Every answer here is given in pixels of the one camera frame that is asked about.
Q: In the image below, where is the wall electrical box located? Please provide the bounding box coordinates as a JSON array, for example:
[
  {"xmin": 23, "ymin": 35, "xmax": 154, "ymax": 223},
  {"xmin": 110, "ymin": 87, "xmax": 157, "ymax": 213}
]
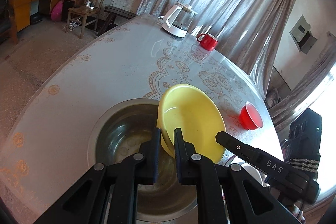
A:
[{"xmin": 289, "ymin": 15, "xmax": 317, "ymax": 55}]

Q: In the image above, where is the white glass electric kettle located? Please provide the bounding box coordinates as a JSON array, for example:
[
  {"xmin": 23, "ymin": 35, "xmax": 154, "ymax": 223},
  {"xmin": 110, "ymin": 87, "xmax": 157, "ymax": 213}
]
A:
[{"xmin": 158, "ymin": 2, "xmax": 197, "ymax": 38}]

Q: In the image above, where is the stainless steel bowl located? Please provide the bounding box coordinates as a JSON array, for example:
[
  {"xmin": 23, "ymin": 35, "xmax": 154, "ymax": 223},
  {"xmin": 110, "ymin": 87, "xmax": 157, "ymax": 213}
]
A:
[{"xmin": 87, "ymin": 98, "xmax": 198, "ymax": 223}]

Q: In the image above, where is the red mug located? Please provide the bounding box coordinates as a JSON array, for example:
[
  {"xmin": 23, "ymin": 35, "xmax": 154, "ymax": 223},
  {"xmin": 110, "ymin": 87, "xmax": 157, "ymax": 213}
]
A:
[{"xmin": 197, "ymin": 34, "xmax": 219, "ymax": 51}]

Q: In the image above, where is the large purple floral plate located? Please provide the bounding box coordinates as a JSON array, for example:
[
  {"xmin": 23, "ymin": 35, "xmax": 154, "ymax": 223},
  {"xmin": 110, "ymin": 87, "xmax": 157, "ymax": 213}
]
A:
[{"xmin": 225, "ymin": 156, "xmax": 267, "ymax": 187}]

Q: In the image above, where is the pink bag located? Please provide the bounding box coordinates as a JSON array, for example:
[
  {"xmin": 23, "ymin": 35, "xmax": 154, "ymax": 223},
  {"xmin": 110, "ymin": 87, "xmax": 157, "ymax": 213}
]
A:
[{"xmin": 51, "ymin": 1, "xmax": 63, "ymax": 22}]

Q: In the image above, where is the red plastic bowl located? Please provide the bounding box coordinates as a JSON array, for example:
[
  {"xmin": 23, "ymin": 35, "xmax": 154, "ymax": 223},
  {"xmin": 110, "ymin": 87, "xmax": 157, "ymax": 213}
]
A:
[{"xmin": 239, "ymin": 102, "xmax": 263, "ymax": 130}]

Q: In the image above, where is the wooden chair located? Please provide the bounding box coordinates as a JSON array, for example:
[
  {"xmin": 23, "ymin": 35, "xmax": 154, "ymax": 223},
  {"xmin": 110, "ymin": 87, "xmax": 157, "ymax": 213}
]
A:
[{"xmin": 66, "ymin": 0, "xmax": 104, "ymax": 39}]

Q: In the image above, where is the right side curtain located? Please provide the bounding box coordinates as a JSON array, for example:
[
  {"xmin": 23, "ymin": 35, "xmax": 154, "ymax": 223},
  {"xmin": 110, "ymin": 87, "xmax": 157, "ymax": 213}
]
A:
[{"xmin": 269, "ymin": 32, "xmax": 335, "ymax": 132}]

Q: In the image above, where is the yellow plastic bowl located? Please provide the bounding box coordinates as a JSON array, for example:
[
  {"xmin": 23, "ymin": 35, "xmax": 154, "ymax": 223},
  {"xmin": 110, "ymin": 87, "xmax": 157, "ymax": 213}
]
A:
[{"xmin": 157, "ymin": 84, "xmax": 226, "ymax": 163}]

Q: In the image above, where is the dark wooden bench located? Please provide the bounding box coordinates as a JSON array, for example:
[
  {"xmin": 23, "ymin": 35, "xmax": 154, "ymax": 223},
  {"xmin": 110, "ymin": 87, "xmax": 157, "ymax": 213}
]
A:
[{"xmin": 97, "ymin": 6, "xmax": 137, "ymax": 36}]

